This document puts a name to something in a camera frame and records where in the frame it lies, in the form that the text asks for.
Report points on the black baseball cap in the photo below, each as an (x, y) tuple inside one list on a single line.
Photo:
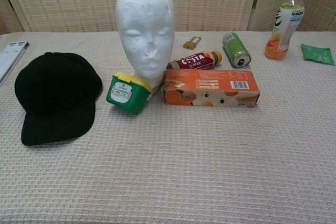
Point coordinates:
[(56, 90)]

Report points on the white foam mannequin head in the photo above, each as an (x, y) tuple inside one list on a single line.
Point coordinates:
[(145, 27)]

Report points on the green tub with yellow lid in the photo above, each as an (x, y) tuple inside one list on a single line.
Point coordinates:
[(127, 93)]

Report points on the orange biscuit box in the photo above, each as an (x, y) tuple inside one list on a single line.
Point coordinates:
[(210, 87)]

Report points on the Costa coffee bottle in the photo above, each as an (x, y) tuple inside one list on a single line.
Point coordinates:
[(195, 61)]

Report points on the beige waffle tablecloth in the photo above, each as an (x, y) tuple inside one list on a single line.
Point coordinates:
[(168, 155)]

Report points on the brass padlock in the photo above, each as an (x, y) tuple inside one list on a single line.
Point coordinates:
[(190, 44)]

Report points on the green drink can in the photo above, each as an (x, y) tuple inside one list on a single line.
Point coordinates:
[(235, 49)]

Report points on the woven folding screen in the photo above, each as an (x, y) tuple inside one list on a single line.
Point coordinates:
[(78, 1)]

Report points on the orange juice bottle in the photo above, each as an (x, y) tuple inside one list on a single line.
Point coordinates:
[(284, 27)]

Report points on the green sachet packet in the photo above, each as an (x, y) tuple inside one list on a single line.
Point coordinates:
[(318, 54)]

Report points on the white flat plastic device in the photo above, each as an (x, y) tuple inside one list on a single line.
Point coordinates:
[(9, 57)]

